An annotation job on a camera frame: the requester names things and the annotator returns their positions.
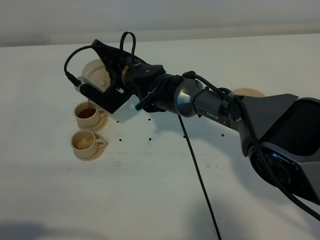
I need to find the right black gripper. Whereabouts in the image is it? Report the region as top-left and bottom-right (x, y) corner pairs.
(86, 40), (180, 114)

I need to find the beige teapot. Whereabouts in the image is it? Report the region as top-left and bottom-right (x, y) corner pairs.
(82, 59), (111, 92)

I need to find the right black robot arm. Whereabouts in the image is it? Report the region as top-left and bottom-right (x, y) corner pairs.
(80, 40), (320, 204)

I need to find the beige teapot saucer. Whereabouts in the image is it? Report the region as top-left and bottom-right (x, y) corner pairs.
(233, 88), (265, 98)

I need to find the far beige cup saucer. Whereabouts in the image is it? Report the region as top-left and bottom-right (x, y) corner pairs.
(77, 115), (108, 133)

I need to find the beige cup saucer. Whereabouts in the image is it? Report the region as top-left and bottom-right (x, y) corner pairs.
(77, 115), (108, 133)
(74, 133), (107, 162)

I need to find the far beige teacup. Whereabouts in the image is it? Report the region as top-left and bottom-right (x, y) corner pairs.
(73, 100), (108, 127)

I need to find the beige teacup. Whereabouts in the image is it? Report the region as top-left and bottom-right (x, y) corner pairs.
(73, 100), (108, 127)
(70, 130), (109, 158)

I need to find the near beige cup saucer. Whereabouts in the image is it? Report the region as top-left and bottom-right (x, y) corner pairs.
(74, 133), (107, 162)

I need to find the near beige teacup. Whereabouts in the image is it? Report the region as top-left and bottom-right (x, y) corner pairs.
(70, 130), (109, 158)

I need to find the right black camera cable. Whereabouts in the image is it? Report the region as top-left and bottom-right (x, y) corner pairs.
(63, 31), (222, 240)

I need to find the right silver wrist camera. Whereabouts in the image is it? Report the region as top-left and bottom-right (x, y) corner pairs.
(75, 76), (97, 97)

